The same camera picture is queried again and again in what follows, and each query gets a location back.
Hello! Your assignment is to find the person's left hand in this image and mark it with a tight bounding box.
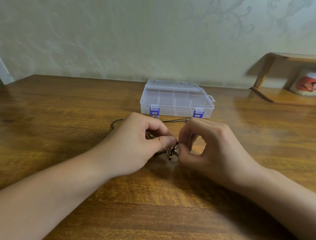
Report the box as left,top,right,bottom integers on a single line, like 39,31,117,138
89,112,177,180

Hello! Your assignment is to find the person's right hand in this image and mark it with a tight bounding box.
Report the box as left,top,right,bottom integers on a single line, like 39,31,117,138
178,118,268,190

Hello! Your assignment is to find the clear plastic organizer box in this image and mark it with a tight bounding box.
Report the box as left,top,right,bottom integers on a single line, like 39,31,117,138
140,79,216,119

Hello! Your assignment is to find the person's left forearm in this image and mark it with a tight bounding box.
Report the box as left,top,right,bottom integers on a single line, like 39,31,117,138
0,149,119,240

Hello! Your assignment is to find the wooden shelf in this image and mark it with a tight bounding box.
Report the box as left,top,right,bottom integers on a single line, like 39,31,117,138
250,52,316,106

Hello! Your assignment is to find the white printed mug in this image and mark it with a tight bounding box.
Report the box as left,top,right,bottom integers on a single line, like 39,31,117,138
289,70,316,97

